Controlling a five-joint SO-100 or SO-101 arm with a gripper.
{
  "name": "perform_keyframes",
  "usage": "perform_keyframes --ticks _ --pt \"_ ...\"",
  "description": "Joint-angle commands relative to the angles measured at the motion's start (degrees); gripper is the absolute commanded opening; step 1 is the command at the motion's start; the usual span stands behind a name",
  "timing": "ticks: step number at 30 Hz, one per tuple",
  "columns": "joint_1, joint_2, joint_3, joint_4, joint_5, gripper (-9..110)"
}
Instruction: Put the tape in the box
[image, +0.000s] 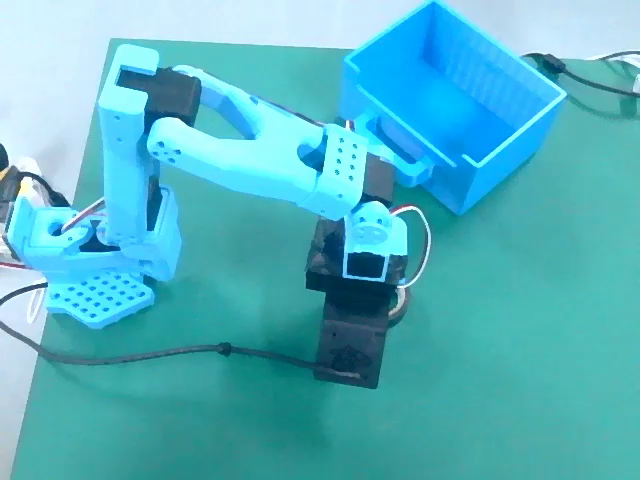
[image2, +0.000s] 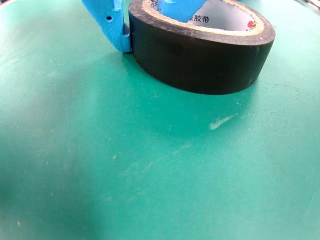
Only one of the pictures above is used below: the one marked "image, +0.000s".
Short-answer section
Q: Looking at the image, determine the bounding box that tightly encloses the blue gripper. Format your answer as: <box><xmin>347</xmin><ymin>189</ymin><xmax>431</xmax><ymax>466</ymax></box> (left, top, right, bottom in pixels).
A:
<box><xmin>343</xmin><ymin>199</ymin><xmax>409</xmax><ymax>281</ymax></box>

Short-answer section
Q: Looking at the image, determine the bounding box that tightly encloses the black tape roll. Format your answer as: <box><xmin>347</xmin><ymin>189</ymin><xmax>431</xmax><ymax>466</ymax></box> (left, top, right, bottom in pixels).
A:
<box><xmin>387</xmin><ymin>287</ymin><xmax>415</xmax><ymax>330</ymax></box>

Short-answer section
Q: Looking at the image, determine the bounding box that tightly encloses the blue perforated robot base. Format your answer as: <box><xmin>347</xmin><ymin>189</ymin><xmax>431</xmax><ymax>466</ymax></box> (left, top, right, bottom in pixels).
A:
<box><xmin>4</xmin><ymin>187</ymin><xmax>184</xmax><ymax>330</ymax></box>

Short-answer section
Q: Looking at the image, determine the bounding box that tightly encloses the white gripper servo wire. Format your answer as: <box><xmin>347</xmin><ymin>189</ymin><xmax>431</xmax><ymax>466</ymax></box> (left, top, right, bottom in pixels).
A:
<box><xmin>388</xmin><ymin>203</ymin><xmax>433</xmax><ymax>292</ymax></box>

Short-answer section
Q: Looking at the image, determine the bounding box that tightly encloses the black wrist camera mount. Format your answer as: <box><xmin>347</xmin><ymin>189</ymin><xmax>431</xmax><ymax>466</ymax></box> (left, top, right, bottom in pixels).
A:
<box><xmin>304</xmin><ymin>217</ymin><xmax>407</xmax><ymax>391</ymax></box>

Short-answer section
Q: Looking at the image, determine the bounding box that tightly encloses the blue plastic box with handle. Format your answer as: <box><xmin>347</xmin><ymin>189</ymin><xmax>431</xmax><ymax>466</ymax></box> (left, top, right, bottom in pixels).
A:
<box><xmin>342</xmin><ymin>0</ymin><xmax>569</xmax><ymax>217</ymax></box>

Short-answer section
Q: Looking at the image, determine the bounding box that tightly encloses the black cable with connector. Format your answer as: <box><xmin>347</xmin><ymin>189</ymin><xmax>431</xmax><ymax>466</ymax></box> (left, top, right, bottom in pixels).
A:
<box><xmin>521</xmin><ymin>51</ymin><xmax>640</xmax><ymax>97</ymax></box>

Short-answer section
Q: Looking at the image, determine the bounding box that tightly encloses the black camera cable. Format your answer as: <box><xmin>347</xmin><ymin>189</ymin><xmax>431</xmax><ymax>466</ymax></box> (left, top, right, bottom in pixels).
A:
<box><xmin>0</xmin><ymin>322</ymin><xmax>362</xmax><ymax>380</ymax></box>

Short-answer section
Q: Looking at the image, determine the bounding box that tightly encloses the controller board with wires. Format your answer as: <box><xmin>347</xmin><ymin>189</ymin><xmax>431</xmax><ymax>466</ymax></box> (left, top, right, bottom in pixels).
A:
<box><xmin>0</xmin><ymin>143</ymin><xmax>72</xmax><ymax>226</ymax></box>

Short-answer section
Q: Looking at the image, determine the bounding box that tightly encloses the thin black base cable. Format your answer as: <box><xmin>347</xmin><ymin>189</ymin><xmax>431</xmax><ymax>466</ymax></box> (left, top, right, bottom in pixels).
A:
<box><xmin>0</xmin><ymin>281</ymin><xmax>50</xmax><ymax>307</ymax></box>

